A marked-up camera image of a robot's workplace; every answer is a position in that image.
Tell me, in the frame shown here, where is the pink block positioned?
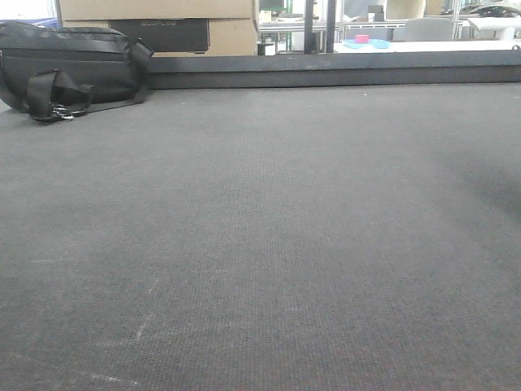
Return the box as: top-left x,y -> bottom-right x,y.
355,34 -> 370,45

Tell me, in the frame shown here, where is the black vertical pole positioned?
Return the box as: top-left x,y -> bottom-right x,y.
304,0 -> 316,55

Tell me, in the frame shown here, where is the light blue tray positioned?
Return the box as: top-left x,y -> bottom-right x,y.
342,38 -> 391,50

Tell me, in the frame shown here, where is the black shoulder bag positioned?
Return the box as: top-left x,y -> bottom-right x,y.
1,20 -> 154,123

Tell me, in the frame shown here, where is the black table edge rail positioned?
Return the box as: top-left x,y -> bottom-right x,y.
149,49 -> 520,90

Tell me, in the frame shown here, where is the black diagonal frame post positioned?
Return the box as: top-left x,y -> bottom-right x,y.
326,0 -> 336,54

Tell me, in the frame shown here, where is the large cardboard box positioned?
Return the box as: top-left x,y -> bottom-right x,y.
59,0 -> 258,57

